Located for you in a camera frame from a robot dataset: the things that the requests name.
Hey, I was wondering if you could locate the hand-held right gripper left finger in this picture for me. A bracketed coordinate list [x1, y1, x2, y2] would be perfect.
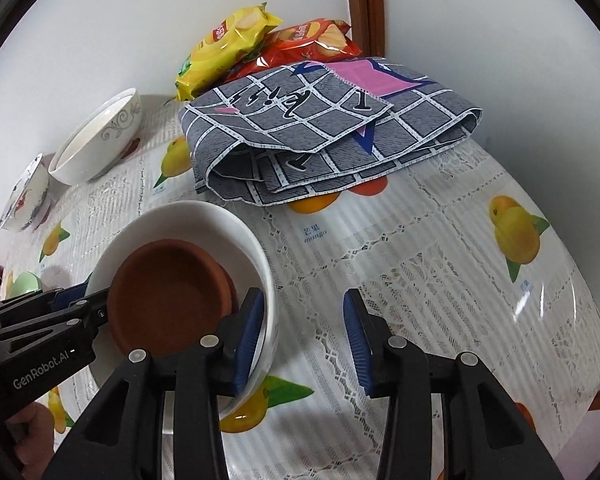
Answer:
[42, 287, 266, 480]

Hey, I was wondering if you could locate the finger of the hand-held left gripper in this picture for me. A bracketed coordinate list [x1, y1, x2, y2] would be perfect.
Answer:
[0, 272, 94, 333]
[0, 287, 114, 361]

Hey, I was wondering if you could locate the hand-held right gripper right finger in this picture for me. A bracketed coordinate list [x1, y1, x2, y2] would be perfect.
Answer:
[342, 289, 566, 480]

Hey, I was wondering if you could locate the light green square plate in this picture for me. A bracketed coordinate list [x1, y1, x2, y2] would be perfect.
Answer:
[2, 271, 43, 298]

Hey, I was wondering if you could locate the terracotta saucer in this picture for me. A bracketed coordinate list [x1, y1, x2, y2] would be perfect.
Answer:
[106, 240, 240, 358]

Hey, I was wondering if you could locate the plain white bowl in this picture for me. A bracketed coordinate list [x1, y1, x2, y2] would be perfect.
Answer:
[87, 200, 281, 423]

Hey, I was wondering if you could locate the person's left hand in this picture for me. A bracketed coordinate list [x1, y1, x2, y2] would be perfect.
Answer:
[6, 402, 57, 467]

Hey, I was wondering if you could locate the fruit print tablecloth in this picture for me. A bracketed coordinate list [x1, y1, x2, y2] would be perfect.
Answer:
[2, 92, 600, 480]

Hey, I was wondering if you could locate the blue crane print bowl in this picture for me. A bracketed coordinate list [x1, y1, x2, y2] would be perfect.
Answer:
[0, 152, 51, 233]

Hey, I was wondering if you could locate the large white patterned bowl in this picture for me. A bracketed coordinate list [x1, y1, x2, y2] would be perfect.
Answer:
[47, 87, 142, 186]

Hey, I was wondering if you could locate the grey checked folded cloth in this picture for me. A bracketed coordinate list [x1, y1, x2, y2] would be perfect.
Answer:
[177, 57, 483, 207]

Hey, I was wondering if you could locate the yellow chip bag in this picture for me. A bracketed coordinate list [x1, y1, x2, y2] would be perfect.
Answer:
[174, 2, 284, 102]

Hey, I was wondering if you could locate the red chip bag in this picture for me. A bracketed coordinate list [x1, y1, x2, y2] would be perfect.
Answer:
[220, 17, 363, 83]

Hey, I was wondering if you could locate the brown wooden door frame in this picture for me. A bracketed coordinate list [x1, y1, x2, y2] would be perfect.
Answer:
[344, 0, 386, 58]

